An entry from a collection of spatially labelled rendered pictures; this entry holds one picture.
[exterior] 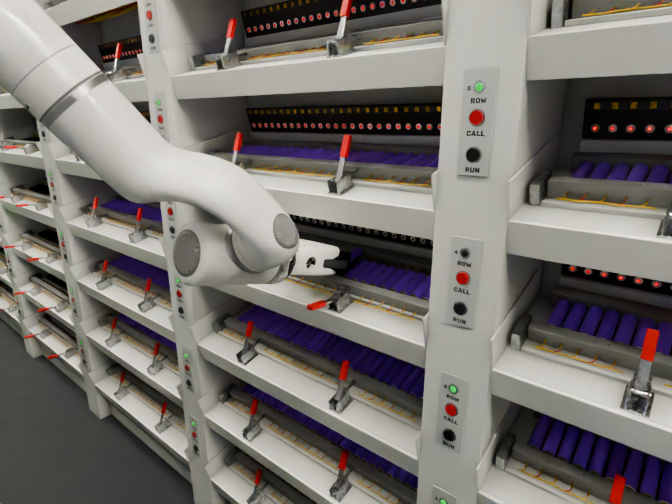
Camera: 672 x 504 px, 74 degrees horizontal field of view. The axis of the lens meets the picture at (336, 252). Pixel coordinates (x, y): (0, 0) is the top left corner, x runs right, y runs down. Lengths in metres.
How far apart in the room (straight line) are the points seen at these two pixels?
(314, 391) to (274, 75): 0.58
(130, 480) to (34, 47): 1.34
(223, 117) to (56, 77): 0.56
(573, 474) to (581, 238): 0.36
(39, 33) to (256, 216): 0.29
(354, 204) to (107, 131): 0.34
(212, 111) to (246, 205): 0.56
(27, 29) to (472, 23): 0.47
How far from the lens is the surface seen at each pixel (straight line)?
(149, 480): 1.65
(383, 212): 0.65
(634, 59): 0.54
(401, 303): 0.73
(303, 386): 0.93
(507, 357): 0.66
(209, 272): 0.58
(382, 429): 0.83
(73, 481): 1.74
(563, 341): 0.67
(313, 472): 1.04
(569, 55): 0.55
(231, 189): 0.54
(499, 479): 0.77
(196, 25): 1.08
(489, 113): 0.56
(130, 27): 1.59
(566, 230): 0.55
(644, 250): 0.55
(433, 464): 0.77
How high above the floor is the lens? 1.07
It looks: 16 degrees down
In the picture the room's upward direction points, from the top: straight up
